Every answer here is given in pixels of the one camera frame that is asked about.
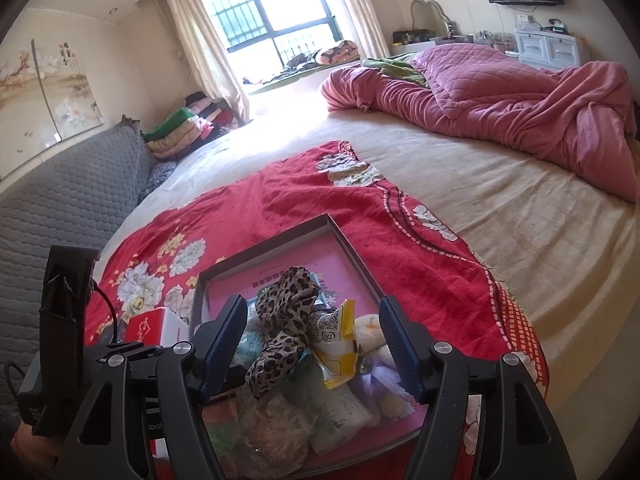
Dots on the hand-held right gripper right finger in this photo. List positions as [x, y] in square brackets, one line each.
[400, 350]

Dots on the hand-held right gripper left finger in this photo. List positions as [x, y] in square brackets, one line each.
[227, 345]

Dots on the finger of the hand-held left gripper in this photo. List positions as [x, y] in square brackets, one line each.
[145, 351]

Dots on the pale blue tissue packet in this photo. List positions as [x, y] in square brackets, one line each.
[251, 340]

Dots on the teddy bear with purple dress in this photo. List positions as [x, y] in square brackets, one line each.
[372, 332]

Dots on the yellow snack packet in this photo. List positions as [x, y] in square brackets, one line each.
[335, 355]

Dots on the leopard print cloth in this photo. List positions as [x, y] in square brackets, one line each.
[285, 310]

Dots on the green floral tissue packet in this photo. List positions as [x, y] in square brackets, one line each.
[335, 410]

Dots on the green sponge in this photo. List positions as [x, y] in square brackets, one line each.
[217, 435]

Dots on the clear plastic bag with hat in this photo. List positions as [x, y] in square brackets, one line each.
[275, 435]

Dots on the shallow grey box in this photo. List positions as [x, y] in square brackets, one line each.
[350, 245]

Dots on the person's left hand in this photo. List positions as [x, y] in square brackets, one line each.
[32, 455]

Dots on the red and white box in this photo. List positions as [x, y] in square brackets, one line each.
[150, 327]

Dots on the pink and blue book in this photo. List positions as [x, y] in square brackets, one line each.
[280, 280]

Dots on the grey quilted headboard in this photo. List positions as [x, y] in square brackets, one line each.
[60, 210]

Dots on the bed with cream sheet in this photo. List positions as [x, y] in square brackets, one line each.
[500, 220]

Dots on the red floral blanket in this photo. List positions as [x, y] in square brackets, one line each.
[300, 190]

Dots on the dark patterned pillow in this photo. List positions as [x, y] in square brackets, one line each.
[157, 180]

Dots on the stack of folded clothes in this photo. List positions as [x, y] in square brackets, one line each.
[185, 125]

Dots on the pink quilt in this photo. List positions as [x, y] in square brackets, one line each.
[500, 90]

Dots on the green cloth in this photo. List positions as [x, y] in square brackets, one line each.
[395, 65]

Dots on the patterned windowsill pillow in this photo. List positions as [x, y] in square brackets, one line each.
[335, 52]

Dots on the cream curtain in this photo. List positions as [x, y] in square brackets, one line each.
[357, 5]
[200, 40]

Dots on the black bag on dresser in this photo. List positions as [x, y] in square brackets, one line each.
[412, 36]

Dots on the white drawer cabinet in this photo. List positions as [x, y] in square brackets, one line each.
[550, 50]

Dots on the window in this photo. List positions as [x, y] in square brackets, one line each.
[270, 10]

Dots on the ornate mirror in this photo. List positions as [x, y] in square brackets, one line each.
[430, 12]

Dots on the wall painting panels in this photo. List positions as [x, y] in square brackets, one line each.
[50, 95]

